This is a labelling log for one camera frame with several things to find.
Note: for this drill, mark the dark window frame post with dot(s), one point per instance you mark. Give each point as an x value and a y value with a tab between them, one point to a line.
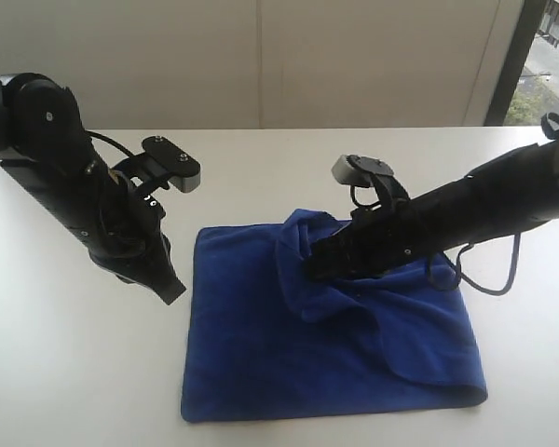
514	62

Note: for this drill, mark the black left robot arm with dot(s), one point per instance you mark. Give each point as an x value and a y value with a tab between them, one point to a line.
46	150

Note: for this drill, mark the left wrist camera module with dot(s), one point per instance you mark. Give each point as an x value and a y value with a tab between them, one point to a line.
168	165

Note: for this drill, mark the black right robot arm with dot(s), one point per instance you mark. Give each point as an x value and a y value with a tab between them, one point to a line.
508	195

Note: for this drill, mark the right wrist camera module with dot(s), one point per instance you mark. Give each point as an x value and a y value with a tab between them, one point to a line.
365	172

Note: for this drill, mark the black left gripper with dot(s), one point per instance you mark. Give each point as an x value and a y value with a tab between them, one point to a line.
124	225

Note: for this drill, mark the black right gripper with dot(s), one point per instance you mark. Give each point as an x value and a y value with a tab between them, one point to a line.
379	240

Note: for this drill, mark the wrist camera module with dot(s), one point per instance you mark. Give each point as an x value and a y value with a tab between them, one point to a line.
168	165
365	172

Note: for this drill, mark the blue towel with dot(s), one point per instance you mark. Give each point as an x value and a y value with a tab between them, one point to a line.
266	343

